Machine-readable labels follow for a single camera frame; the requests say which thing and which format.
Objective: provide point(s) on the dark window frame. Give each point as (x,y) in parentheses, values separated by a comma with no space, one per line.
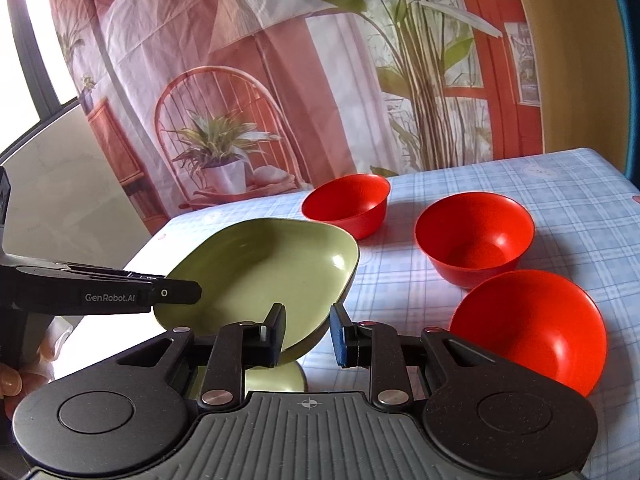
(30,35)

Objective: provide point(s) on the person's left hand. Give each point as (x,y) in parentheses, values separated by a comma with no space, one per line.
(12,382)

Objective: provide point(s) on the printed backdrop cloth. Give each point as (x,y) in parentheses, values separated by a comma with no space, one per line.
(300,85)

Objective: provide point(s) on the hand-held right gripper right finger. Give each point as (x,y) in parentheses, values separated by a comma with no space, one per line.
(340,340)

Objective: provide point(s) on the red bowl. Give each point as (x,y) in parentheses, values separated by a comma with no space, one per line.
(535,325)
(475,240)
(345,205)

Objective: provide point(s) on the blue checked tablecloth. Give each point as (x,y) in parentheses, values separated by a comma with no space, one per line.
(575,220)

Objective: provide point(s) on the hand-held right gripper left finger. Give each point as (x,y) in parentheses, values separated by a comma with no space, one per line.
(273,337)

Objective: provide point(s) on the green plate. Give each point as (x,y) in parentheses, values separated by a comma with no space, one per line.
(280,379)
(260,270)

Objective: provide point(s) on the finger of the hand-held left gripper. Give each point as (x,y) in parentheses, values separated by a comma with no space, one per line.
(177,292)
(137,274)

